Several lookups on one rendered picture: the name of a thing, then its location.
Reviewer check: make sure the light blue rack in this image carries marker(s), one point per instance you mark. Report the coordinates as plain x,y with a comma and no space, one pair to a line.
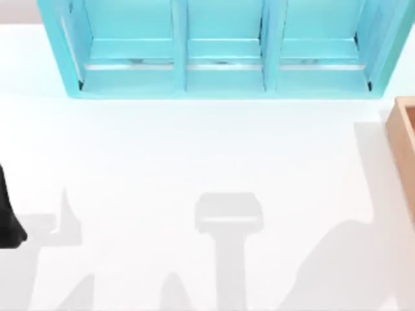
223,81

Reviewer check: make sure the salmon-coloured shallow box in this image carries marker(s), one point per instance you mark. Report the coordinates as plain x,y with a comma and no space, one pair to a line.
399,139

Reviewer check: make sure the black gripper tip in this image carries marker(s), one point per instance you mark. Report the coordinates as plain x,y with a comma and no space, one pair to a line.
8,223

